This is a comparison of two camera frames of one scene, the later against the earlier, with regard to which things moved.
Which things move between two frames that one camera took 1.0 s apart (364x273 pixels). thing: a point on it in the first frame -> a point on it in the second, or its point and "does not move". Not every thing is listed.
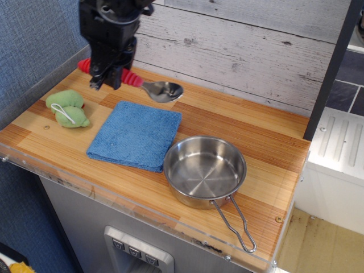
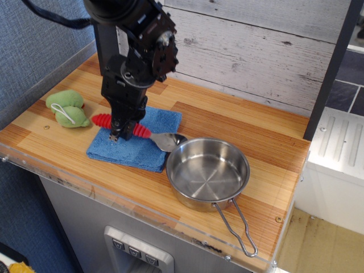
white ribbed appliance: (332, 186) does not move
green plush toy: (67, 106) does not move
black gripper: (112, 27) -> (126, 100)
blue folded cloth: (136, 136) does not move
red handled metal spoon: (160, 91) -> (166, 141)
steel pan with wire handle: (205, 171) does not move
